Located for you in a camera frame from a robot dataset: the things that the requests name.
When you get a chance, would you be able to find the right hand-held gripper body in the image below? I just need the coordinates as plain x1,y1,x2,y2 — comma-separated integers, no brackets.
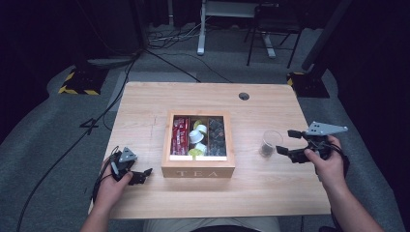
290,121,349,164

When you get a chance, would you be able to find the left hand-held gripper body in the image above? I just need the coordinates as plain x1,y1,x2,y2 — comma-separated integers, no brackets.
109,146,139,182

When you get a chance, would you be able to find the clear plastic cup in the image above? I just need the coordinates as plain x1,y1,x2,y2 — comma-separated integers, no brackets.
258,129,284,159

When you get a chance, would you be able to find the single dark tea packet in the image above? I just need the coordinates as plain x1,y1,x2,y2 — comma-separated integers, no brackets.
260,144,275,159

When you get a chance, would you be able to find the wooden tea box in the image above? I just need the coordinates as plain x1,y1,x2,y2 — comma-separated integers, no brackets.
161,109,236,179

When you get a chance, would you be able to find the person's right hand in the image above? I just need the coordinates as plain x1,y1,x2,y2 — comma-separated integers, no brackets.
304,134,348,191

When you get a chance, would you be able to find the person's left hand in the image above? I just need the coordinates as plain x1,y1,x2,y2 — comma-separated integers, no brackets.
93,158,134,213

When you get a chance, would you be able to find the striped black stand base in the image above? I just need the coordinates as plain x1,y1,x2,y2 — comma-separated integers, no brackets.
286,71,331,99
57,65,110,97

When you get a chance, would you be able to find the row of red packets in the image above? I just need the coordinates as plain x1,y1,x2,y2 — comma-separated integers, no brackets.
170,115,190,157

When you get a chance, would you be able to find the pile of dark tea packets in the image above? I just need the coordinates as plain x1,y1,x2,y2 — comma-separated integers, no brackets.
207,116,226,158

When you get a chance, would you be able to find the black slanted pole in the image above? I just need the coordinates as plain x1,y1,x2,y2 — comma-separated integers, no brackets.
301,0,354,73

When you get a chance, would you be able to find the black chair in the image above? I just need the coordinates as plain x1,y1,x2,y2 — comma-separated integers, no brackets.
243,2,306,70

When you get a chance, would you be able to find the right hand-held gripper cable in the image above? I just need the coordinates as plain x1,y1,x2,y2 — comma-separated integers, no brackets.
328,140,351,179

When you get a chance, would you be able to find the hand-held gripper cable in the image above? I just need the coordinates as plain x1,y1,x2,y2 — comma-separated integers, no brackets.
91,145,121,204
328,140,351,179

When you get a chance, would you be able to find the left hand-held gripper cable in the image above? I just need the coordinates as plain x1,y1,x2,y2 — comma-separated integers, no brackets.
91,145,121,204

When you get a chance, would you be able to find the long black floor cable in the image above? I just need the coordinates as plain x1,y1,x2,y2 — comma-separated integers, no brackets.
15,51,143,232

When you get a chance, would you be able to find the thin black floor cable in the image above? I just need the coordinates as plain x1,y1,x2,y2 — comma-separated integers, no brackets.
143,47,234,84

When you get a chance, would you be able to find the white desk frame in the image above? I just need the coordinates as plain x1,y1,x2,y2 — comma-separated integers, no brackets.
196,0,278,59

